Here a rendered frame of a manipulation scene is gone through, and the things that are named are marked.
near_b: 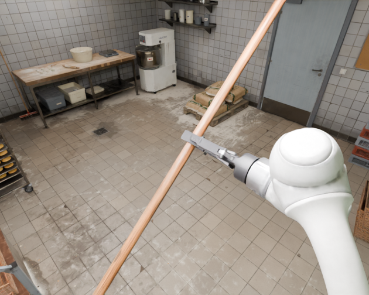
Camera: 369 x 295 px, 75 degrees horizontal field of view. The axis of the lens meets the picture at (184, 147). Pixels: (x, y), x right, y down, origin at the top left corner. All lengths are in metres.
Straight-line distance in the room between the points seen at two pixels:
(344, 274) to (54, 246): 2.89
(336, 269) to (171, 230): 2.53
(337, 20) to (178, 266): 4.01
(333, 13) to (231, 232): 3.48
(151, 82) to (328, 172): 5.53
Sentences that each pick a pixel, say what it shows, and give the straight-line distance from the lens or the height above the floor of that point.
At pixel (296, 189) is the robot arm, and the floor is 2.10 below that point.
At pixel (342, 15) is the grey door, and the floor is 1.86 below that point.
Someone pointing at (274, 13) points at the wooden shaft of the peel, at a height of 2.27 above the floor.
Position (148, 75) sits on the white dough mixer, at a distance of 5.76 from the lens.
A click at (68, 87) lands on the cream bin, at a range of 5.78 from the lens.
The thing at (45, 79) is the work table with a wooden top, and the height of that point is 0.87.
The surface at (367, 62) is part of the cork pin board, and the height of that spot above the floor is 1.30.
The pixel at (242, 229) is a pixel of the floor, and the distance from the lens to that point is 2.95.
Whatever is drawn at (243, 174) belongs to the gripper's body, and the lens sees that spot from 0.61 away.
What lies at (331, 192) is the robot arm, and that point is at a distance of 0.41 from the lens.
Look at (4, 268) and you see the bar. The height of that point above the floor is 0.97.
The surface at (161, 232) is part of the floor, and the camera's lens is 2.87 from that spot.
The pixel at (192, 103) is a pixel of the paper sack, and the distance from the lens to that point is 4.79.
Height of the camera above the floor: 2.37
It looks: 36 degrees down
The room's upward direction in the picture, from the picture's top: straight up
